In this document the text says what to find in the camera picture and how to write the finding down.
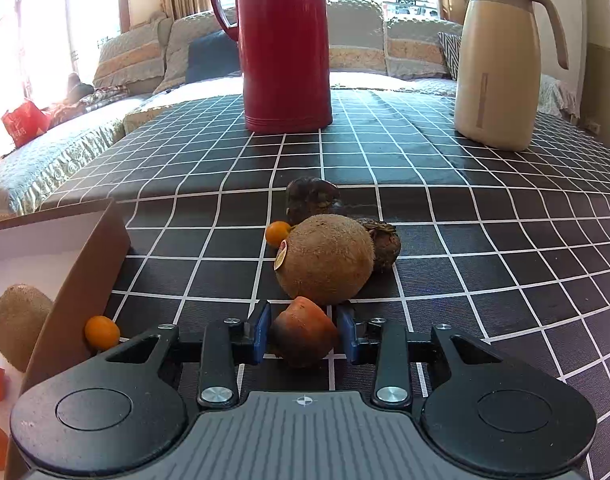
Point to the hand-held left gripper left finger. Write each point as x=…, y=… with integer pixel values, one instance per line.
x=262, y=335

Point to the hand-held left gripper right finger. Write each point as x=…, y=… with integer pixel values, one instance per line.
x=346, y=335

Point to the carrot piece with dark end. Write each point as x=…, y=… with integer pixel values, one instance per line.
x=305, y=332

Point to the brown cardboard box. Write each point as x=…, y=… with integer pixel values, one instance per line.
x=85, y=270

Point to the brown kiwi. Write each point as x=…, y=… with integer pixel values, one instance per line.
x=17, y=325

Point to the kiwi with sticker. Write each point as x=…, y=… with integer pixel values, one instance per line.
x=330, y=260

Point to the small orange kumquat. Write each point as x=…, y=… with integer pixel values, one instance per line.
x=277, y=234
x=101, y=332

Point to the black checked tablecloth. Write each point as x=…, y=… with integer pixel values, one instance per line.
x=435, y=260

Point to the beige quilted sofa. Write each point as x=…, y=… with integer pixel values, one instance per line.
x=60, y=152

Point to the patterned folded blanket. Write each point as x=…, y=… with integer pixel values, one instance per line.
x=90, y=105

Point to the red thermos flask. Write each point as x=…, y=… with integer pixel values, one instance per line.
x=285, y=45

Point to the beige thermal carafe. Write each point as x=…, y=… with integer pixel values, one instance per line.
x=495, y=75

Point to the dark brown cloth bundle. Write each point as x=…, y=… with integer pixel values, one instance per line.
x=79, y=89

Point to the red plastic bag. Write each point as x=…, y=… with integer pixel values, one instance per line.
x=25, y=122

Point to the white standing air conditioner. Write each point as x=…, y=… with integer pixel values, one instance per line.
x=577, y=35

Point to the large side window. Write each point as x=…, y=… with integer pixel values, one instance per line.
x=50, y=20

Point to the white wall socket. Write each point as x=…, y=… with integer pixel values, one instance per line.
x=592, y=126

